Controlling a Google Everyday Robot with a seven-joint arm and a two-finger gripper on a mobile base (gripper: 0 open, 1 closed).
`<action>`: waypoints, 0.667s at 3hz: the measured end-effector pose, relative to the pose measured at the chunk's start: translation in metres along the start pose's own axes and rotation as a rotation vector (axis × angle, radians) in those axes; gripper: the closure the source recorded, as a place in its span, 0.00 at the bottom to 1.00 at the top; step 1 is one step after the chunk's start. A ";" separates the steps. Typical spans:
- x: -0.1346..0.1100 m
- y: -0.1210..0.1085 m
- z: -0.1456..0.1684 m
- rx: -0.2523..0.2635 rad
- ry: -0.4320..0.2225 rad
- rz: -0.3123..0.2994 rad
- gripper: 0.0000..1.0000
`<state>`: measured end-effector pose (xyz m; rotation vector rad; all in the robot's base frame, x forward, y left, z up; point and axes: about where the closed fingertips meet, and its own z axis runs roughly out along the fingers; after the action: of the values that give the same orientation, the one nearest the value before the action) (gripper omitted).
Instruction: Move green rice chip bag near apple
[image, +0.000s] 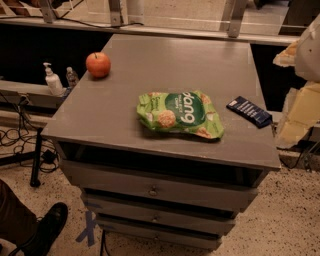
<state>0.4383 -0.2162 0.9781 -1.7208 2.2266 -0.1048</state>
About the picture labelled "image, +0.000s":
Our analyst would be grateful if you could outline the grey drawer cabinet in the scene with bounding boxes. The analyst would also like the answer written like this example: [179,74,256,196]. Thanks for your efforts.
[43,35,280,249]

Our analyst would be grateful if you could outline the clear small plastic bottle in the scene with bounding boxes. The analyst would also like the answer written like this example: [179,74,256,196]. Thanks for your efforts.
[66,67,79,88]

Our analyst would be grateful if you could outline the black shoe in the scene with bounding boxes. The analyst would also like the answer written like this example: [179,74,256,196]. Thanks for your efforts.
[21,202,68,256]

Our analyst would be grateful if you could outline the dark blue snack bar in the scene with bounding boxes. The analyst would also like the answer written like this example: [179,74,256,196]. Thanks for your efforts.
[226,96,272,128]

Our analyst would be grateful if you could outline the brown trouser leg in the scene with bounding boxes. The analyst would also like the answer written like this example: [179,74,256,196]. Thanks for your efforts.
[0,180,37,246]

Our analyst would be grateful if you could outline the black stand leg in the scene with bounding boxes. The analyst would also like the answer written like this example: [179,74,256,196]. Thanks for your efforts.
[0,128,42,187]

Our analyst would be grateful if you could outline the black floor cables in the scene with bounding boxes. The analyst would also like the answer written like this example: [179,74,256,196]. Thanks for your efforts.
[0,91,61,174]

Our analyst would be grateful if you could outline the blue tape cross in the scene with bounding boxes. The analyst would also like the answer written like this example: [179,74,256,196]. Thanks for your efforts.
[75,209,101,248]

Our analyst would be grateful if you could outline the green rice chip bag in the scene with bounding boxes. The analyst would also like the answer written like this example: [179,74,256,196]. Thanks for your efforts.
[136,90,224,140]

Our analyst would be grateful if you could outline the red apple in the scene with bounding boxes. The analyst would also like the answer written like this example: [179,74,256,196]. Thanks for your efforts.
[86,52,111,78]

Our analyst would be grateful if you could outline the white pump sanitizer bottle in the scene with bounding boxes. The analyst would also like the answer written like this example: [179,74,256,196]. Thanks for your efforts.
[43,62,63,96]

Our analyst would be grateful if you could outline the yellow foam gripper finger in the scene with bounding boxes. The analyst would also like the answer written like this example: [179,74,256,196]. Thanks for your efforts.
[275,82,320,149]

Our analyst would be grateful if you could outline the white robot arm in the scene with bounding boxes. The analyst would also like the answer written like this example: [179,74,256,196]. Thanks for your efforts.
[273,15,320,149]

